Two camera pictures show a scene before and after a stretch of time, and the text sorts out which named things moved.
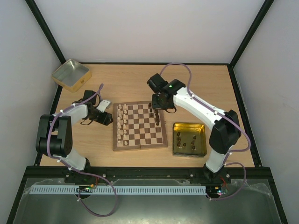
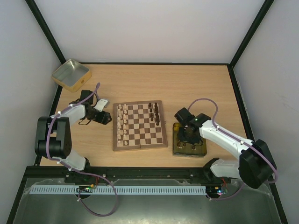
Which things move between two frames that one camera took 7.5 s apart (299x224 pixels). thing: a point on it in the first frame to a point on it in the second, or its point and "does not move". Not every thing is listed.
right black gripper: [157, 106] to [188, 136]
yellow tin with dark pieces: [188, 140] does not move
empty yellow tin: [71, 75] does not move
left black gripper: [105, 119] does not move
